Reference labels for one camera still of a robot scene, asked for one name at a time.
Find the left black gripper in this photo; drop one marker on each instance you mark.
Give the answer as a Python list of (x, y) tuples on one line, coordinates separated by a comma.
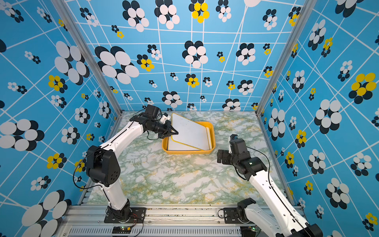
[(168, 131)]

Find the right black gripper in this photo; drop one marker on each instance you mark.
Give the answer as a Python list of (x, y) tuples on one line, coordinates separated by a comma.
[(225, 154)]

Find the yellow framed whiteboard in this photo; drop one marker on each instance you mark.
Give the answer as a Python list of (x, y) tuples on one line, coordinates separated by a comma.
[(181, 123), (197, 142)]

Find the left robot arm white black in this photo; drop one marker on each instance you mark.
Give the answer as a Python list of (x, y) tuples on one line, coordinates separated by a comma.
[(102, 165)]

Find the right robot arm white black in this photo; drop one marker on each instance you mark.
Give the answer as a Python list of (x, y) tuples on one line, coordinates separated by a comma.
[(285, 220)]

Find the yellow plastic storage box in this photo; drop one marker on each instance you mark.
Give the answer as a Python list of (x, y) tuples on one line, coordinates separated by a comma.
[(193, 152)]

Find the right controller circuit board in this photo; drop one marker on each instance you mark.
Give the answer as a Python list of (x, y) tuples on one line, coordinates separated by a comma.
[(250, 231)]

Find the controller circuit board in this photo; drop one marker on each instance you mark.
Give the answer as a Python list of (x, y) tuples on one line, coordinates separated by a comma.
[(250, 231), (121, 230)]

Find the left controller circuit board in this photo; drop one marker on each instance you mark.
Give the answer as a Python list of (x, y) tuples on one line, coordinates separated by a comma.
[(121, 230)]

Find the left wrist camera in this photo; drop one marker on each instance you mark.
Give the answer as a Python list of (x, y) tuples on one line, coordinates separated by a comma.
[(156, 114)]

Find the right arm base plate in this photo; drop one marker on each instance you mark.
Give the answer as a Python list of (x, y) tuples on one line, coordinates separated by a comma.
[(238, 215)]

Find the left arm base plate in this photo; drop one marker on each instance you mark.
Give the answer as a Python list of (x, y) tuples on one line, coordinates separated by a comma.
[(136, 214)]

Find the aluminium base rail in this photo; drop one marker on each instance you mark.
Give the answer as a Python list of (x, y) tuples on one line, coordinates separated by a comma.
[(160, 221)]

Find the left aluminium frame post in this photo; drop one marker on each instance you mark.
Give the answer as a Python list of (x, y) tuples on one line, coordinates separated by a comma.
[(78, 38)]

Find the aluminium frame post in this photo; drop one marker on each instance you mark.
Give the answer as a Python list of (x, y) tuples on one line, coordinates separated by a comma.
[(292, 40), (78, 38)]

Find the right aluminium frame post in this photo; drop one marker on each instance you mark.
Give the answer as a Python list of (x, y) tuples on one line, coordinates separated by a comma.
[(292, 40)]

